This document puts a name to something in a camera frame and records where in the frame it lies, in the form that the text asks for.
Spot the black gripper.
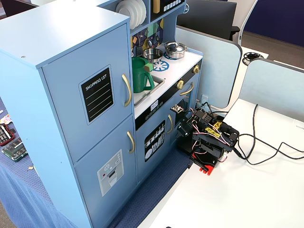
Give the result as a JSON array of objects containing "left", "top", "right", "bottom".
[{"left": 175, "top": 111, "right": 199, "bottom": 155}]

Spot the blue oven door with window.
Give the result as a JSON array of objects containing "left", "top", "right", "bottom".
[{"left": 174, "top": 75, "right": 200, "bottom": 149}]

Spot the blue dishwasher print cabinet door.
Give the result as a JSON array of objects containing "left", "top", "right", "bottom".
[{"left": 134, "top": 104, "right": 176, "bottom": 185}]

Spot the open steel toy pot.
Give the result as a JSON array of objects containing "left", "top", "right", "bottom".
[{"left": 142, "top": 48, "right": 164, "bottom": 64}]

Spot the blue ice dispenser fridge door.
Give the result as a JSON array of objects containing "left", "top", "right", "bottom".
[{"left": 73, "top": 114, "right": 138, "bottom": 228}]

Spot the blue shopping list fridge door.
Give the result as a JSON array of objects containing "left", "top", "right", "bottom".
[{"left": 41, "top": 22, "right": 133, "bottom": 165}]

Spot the black toy microwave door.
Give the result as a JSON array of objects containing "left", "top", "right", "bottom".
[{"left": 150, "top": 0, "right": 186, "bottom": 22}]

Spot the dark brown cabinet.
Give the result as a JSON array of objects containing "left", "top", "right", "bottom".
[{"left": 0, "top": 0, "right": 40, "bottom": 18}]

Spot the red table clamp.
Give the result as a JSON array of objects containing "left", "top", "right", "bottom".
[{"left": 189, "top": 152, "right": 218, "bottom": 177}]

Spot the grey toy sink basin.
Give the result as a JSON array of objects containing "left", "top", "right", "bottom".
[{"left": 133, "top": 75, "right": 165, "bottom": 107}]

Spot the light blue desk divider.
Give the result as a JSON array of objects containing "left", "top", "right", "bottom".
[
  {"left": 238, "top": 57, "right": 304, "bottom": 120},
  {"left": 174, "top": 25, "right": 243, "bottom": 110}
]

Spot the green plastic pitcher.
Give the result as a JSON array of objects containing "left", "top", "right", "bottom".
[{"left": 132, "top": 56, "right": 156, "bottom": 94}]

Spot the steel toy pot with lid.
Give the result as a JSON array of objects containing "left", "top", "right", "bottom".
[{"left": 164, "top": 42, "right": 189, "bottom": 59}]

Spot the steel hanging toy ladle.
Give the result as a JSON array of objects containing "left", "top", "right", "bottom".
[{"left": 142, "top": 27, "right": 154, "bottom": 52}]

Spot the black computer monitor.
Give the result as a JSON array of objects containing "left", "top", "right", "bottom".
[{"left": 176, "top": 0, "right": 241, "bottom": 42}]

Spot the white toy plate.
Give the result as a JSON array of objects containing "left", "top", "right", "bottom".
[
  {"left": 115, "top": 0, "right": 136, "bottom": 27},
  {"left": 129, "top": 0, "right": 147, "bottom": 30}
]

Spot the clear green electronics case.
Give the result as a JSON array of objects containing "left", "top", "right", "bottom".
[{"left": 1, "top": 139, "right": 28, "bottom": 163}]

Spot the red black tool case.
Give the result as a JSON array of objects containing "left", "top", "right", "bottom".
[{"left": 0, "top": 123, "right": 17, "bottom": 146}]

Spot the colourful patterned item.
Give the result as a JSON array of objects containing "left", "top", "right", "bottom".
[{"left": 0, "top": 113, "right": 13, "bottom": 125}]

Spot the gold cabinet door handle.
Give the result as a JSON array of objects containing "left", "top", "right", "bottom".
[{"left": 167, "top": 114, "right": 174, "bottom": 134}]

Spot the small wrist camera board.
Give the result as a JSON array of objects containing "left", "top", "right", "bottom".
[{"left": 170, "top": 104, "right": 184, "bottom": 114}]

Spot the short gold fridge door handle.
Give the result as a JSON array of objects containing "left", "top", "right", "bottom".
[{"left": 126, "top": 131, "right": 136, "bottom": 154}]

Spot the gold oven door handle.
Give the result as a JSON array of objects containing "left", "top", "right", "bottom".
[{"left": 179, "top": 81, "right": 194, "bottom": 96}]

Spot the black cable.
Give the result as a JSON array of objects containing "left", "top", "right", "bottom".
[
  {"left": 238, "top": 133, "right": 304, "bottom": 165},
  {"left": 234, "top": 103, "right": 260, "bottom": 162}
]

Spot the long gold fridge door handle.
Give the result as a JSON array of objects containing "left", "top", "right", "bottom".
[{"left": 121, "top": 73, "right": 133, "bottom": 108}]

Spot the black cable spool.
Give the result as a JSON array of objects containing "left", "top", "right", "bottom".
[{"left": 242, "top": 52, "right": 265, "bottom": 65}]

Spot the white curved frame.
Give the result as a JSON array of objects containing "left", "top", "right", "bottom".
[{"left": 238, "top": 0, "right": 259, "bottom": 46}]

